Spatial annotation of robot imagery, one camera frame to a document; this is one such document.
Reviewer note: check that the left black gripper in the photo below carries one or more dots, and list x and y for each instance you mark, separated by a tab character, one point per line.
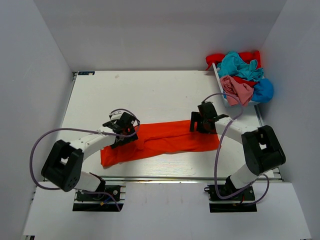
128	139

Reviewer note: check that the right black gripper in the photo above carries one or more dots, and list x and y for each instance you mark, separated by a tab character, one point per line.
196	117

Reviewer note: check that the orange t-shirt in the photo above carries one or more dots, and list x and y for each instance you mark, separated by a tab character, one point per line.
160	138

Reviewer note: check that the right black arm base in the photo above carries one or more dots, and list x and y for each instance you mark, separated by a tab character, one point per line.
241	203

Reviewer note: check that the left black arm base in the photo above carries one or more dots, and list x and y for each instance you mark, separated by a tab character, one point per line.
112	201

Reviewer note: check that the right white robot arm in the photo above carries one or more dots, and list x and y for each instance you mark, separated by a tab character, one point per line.
261	147

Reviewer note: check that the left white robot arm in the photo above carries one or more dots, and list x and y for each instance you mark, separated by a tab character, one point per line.
63	166

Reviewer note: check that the pink t-shirt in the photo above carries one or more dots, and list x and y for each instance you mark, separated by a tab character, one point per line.
237	92

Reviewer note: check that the teal t-shirt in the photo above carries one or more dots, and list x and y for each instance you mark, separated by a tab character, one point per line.
233	65

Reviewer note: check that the blue table sticker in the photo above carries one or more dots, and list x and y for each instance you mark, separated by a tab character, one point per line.
86	73

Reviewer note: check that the blue t-shirt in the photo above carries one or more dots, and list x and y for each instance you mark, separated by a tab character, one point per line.
263	91

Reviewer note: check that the red t-shirt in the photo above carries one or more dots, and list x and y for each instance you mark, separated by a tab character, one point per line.
216	58

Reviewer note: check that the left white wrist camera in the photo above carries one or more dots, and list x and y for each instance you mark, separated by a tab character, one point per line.
115	116

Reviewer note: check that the aluminium table rail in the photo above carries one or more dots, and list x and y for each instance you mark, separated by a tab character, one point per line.
173	178

